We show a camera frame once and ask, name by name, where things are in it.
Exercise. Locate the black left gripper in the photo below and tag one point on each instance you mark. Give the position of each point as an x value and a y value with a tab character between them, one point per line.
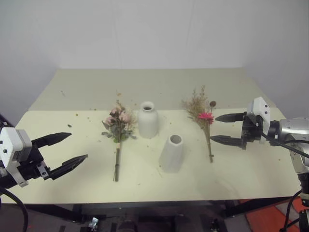
31	166

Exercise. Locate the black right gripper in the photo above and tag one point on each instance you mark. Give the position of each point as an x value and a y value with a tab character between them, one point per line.
251	131

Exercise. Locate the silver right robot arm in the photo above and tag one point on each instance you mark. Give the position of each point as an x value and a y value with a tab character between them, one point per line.
294	128

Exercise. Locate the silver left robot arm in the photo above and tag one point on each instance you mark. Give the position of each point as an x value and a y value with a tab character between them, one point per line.
6	181

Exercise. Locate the tapered white ribbed vase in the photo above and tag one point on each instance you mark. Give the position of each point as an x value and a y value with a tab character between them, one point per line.
172	157

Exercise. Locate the round white bottle vase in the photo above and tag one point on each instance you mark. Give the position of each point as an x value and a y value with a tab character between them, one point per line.
147	123

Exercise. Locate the dried bouquet with pink daisy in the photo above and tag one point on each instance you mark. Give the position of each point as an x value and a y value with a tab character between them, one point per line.
204	118

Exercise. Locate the pink rose bouquet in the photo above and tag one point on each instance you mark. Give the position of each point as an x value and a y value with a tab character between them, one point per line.
118	123

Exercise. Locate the red floor mat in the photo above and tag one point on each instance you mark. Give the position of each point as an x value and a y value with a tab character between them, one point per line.
265	218

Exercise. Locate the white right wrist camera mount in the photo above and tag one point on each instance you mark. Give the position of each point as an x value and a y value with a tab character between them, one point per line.
262	108

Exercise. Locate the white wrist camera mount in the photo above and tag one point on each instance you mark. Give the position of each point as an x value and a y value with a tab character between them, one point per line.
10	147
262	108

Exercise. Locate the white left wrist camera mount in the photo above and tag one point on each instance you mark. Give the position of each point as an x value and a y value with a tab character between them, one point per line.
10	147

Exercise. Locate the black table frame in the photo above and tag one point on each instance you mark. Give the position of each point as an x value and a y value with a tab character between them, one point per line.
72	210

